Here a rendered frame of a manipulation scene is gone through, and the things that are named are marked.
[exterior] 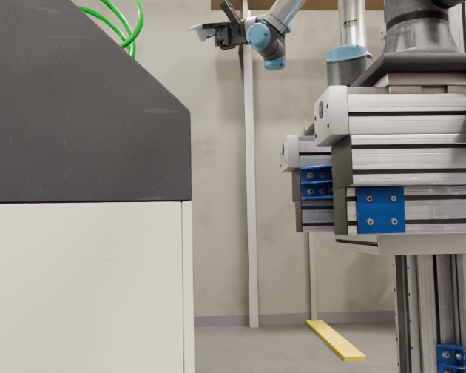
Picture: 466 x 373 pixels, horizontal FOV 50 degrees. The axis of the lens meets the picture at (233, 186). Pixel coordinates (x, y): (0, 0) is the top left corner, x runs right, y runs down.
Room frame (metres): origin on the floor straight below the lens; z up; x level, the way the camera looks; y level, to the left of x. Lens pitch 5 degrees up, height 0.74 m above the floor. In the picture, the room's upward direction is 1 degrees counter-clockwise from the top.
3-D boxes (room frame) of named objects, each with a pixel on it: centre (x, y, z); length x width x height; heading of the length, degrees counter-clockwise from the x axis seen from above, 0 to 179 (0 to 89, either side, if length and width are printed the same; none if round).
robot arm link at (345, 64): (1.47, -0.35, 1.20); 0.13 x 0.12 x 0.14; 157
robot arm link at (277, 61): (1.67, -0.14, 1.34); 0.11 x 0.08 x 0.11; 157
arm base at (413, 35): (0.97, -0.37, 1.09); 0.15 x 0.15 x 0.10
